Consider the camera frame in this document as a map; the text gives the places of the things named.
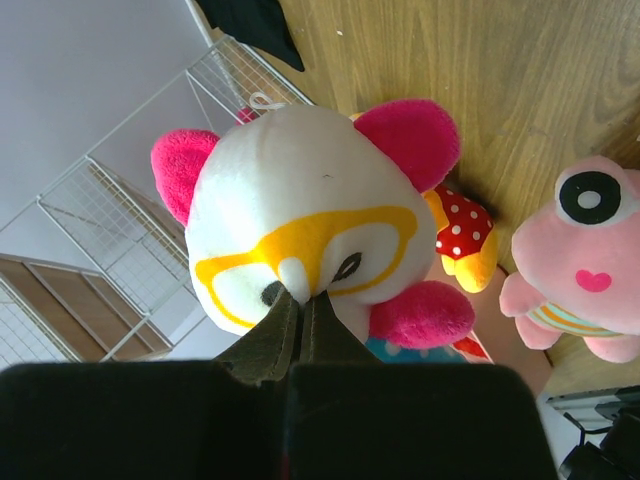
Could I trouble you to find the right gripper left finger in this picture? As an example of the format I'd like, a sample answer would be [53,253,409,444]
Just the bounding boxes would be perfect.
[214,288,299,385]

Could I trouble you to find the pink frog plush striped shirt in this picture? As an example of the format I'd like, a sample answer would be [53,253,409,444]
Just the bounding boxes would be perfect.
[499,156,639,363]

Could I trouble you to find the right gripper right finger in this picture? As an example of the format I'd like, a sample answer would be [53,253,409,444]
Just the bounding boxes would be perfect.
[299,292,379,364]

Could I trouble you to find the yellow plush red dotted dress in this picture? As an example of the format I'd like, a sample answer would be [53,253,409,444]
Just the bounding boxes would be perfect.
[347,112,500,295]

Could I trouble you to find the black crumpled cloth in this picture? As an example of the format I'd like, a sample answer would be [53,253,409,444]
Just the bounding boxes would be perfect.
[196,0,305,72]

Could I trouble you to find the white wire shelf rack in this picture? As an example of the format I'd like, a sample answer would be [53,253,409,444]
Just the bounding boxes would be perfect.
[0,29,316,369]

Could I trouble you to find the white panda plush yellow glasses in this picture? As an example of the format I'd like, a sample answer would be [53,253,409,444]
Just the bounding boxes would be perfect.
[150,99,475,350]

